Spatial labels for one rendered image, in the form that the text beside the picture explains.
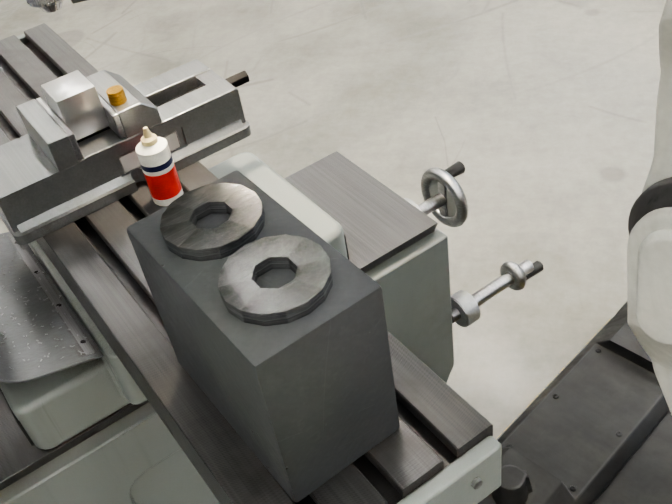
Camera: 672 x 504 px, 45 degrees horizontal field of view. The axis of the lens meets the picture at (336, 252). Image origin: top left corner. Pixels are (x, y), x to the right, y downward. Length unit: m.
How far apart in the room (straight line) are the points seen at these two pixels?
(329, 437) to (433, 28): 2.79
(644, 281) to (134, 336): 0.53
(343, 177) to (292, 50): 2.01
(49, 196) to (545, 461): 0.73
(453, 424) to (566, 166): 1.89
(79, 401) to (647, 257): 0.69
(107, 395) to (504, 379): 1.13
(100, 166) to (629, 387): 0.79
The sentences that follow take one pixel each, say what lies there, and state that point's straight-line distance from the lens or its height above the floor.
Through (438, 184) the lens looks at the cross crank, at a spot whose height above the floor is 0.65.
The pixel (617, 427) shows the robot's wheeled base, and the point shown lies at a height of 0.59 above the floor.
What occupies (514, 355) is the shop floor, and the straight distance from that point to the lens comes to 2.04.
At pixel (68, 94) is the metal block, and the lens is 1.09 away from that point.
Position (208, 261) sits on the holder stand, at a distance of 0.69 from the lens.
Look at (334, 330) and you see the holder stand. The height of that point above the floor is 1.10.
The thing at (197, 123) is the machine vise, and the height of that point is 0.97.
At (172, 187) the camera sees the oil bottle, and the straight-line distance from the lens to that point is 1.07.
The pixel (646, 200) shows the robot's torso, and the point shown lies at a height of 1.05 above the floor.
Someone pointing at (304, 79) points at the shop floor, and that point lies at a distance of 3.16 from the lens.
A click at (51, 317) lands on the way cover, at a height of 0.86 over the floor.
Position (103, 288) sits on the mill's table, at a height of 0.92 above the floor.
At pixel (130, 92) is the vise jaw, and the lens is 1.12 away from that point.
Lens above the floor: 1.56
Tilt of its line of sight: 42 degrees down
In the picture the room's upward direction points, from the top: 10 degrees counter-clockwise
